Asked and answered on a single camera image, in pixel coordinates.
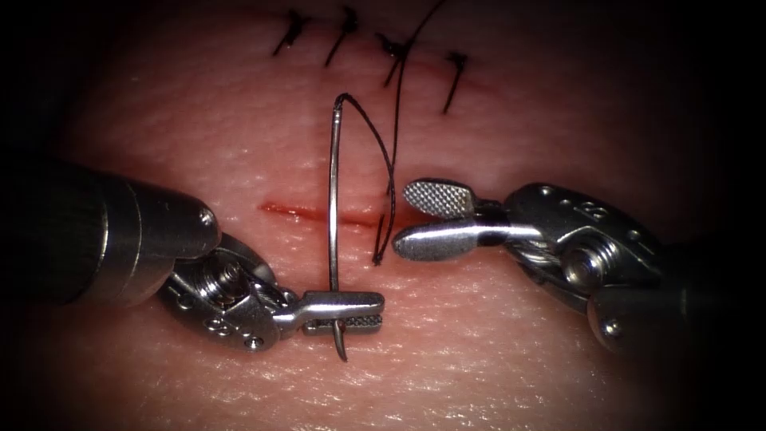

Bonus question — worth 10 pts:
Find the black stitching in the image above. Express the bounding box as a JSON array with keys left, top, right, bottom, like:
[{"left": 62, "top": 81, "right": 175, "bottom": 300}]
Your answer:
[{"left": 272, "top": 6, "right": 470, "bottom": 115}]

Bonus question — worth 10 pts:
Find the curved steel needle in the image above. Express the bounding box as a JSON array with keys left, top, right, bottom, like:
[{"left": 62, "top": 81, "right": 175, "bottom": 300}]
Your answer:
[{"left": 326, "top": 95, "right": 349, "bottom": 362}]

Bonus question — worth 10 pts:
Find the right arm needle driver jaw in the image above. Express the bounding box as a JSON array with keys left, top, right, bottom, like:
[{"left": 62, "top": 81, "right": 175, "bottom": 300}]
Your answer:
[
  {"left": 392, "top": 217, "right": 515, "bottom": 262},
  {"left": 402, "top": 177, "right": 487, "bottom": 220}
]

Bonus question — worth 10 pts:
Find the left arm needle driver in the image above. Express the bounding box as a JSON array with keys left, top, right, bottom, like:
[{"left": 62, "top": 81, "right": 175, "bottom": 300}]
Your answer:
[{"left": 157, "top": 232, "right": 300, "bottom": 353}]

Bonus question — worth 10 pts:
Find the black thread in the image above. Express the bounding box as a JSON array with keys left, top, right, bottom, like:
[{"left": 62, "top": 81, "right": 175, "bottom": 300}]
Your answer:
[{"left": 336, "top": 0, "right": 448, "bottom": 267}]

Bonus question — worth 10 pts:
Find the right arm needle driver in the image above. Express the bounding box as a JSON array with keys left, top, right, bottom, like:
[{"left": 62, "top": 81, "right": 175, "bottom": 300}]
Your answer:
[{"left": 476, "top": 182, "right": 664, "bottom": 314}]

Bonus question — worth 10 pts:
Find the tissue pad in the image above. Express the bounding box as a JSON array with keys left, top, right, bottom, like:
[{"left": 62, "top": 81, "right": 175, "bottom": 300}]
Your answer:
[{"left": 35, "top": 0, "right": 719, "bottom": 431}]

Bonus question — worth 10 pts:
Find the left arm needle driver jaw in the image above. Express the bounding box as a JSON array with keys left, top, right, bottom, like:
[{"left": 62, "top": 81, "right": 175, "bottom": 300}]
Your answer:
[
  {"left": 301, "top": 314, "right": 384, "bottom": 336},
  {"left": 289, "top": 291, "right": 386, "bottom": 319}
]

